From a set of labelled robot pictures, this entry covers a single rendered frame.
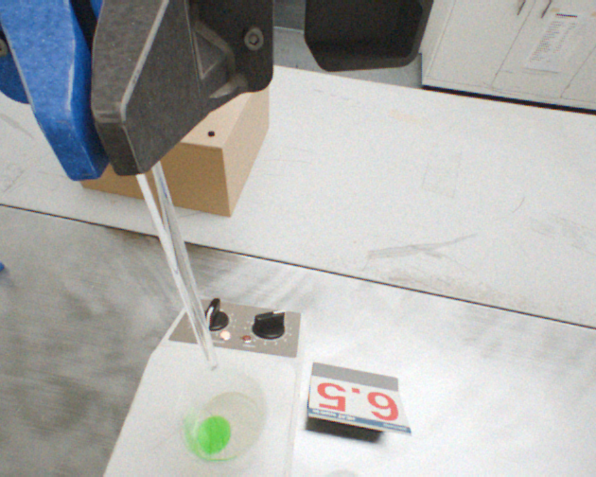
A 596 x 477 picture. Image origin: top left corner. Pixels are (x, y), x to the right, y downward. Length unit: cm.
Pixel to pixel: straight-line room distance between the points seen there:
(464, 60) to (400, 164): 209
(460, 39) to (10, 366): 253
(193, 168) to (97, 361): 23
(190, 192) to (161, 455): 31
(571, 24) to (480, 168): 210
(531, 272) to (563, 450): 21
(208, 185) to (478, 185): 41
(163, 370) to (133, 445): 5
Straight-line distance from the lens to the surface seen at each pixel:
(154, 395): 32
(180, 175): 50
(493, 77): 278
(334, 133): 67
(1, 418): 47
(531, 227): 63
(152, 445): 32
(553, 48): 278
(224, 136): 45
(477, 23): 262
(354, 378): 41
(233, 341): 36
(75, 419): 44
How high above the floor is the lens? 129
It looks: 52 degrees down
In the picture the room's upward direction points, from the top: 6 degrees clockwise
